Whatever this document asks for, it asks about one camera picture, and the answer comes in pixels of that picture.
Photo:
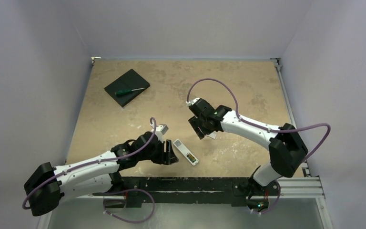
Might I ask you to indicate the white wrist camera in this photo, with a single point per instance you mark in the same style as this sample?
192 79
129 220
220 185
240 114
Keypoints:
192 102
160 131

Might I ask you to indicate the white remote control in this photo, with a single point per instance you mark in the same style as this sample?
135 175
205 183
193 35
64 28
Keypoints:
184 151

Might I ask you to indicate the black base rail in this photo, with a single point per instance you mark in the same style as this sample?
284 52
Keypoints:
234 191

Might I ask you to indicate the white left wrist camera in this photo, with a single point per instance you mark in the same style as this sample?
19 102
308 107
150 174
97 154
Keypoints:
160 131

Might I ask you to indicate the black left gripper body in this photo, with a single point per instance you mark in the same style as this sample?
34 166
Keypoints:
157 154

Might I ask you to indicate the white battery cover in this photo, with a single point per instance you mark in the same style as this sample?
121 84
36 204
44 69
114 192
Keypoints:
212 135

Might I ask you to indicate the green handled screwdriver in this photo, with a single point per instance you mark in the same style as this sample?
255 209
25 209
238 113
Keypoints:
129 91

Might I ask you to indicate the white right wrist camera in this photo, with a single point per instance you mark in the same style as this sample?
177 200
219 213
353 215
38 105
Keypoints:
192 102

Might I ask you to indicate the black foam block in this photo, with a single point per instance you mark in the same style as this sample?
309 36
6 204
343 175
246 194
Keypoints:
129 80

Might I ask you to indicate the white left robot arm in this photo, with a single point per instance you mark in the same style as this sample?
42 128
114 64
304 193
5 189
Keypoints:
50 186

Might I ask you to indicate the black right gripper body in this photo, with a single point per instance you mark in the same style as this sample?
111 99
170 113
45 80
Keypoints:
200 121

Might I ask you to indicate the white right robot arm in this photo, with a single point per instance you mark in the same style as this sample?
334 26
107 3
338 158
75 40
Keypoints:
285 147

